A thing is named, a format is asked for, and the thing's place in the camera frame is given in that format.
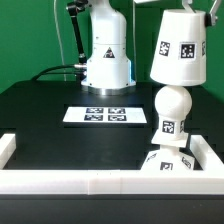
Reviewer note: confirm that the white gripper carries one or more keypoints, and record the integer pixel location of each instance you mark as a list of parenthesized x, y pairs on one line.
[(146, 1)]

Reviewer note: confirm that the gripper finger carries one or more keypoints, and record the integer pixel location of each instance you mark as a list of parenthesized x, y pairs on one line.
[(210, 17)]

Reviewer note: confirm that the white lamp shade cone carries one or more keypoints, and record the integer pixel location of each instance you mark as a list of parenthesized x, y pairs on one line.
[(180, 55)]

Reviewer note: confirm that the white lamp bulb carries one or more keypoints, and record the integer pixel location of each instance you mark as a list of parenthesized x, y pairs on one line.
[(173, 104)]

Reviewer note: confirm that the white lamp base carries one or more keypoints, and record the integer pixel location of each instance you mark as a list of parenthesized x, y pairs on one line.
[(168, 156)]

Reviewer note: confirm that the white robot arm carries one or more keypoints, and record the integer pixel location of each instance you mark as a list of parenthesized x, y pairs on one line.
[(108, 68)]

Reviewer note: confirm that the white marker sheet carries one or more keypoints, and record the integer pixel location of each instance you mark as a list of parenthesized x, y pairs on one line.
[(130, 115)]

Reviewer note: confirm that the white U-shaped border frame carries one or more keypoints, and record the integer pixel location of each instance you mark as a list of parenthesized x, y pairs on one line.
[(209, 180)]

